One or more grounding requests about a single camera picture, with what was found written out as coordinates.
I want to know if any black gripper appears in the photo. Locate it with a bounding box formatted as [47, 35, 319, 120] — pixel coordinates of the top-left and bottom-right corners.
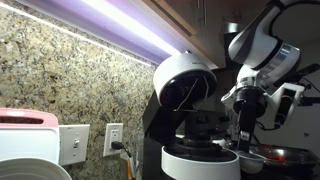
[221, 77, 266, 152]

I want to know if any silver metal coffee filter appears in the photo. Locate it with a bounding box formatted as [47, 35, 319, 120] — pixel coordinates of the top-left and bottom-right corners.
[235, 150, 266, 174]

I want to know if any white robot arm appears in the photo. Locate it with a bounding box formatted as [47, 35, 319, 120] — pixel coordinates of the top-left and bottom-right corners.
[221, 0, 320, 152]

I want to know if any black white coffee maker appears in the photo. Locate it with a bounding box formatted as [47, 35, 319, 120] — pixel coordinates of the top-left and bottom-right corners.
[141, 52, 241, 180]

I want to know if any steel frying pan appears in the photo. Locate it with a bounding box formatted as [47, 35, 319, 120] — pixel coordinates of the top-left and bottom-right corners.
[250, 144, 319, 168]

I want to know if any steel range hood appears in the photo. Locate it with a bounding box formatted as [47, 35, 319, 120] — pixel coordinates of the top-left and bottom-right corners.
[223, 22, 244, 56]

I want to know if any wooden upper cabinet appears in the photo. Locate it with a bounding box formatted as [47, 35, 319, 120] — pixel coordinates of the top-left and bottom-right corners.
[142, 0, 268, 69]

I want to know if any under-cabinet light strip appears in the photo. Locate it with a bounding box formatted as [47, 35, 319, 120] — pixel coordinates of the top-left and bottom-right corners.
[15, 0, 180, 64]

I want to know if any pink white toaster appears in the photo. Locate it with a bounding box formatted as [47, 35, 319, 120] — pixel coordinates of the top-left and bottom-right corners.
[0, 108, 60, 163]

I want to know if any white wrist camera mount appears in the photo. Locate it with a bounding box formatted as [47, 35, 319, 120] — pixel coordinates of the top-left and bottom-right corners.
[264, 83, 305, 126]

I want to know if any black camera on tripod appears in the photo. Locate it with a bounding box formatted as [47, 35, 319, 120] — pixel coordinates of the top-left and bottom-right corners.
[294, 63, 320, 106]

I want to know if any black power plug cable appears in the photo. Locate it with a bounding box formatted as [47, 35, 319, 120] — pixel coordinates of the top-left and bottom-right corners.
[110, 141, 134, 159]

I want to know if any white wall outlet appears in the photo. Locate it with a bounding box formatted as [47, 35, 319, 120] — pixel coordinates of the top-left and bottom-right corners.
[103, 123, 123, 157]

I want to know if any white light switch plate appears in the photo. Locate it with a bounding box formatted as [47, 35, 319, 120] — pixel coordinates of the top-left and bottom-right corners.
[59, 124, 90, 166]

